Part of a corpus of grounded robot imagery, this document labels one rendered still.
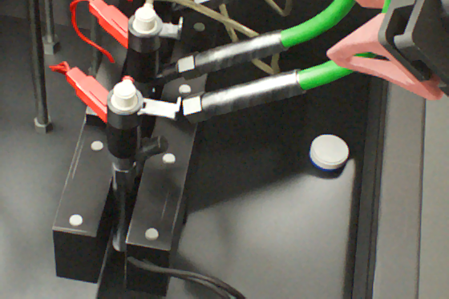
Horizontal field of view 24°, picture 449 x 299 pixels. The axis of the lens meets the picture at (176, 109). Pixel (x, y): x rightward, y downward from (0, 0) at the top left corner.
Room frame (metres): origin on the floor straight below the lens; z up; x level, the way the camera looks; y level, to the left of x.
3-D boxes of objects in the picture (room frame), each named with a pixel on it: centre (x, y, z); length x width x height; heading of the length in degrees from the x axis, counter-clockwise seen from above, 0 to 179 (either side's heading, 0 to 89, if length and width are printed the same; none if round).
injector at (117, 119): (0.50, 0.03, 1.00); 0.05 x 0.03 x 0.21; 83
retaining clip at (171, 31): (0.57, 0.02, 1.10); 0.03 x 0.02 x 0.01; 83
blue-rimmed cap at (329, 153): (0.66, -0.16, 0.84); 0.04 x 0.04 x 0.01
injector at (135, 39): (0.58, 0.02, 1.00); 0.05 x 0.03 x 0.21; 83
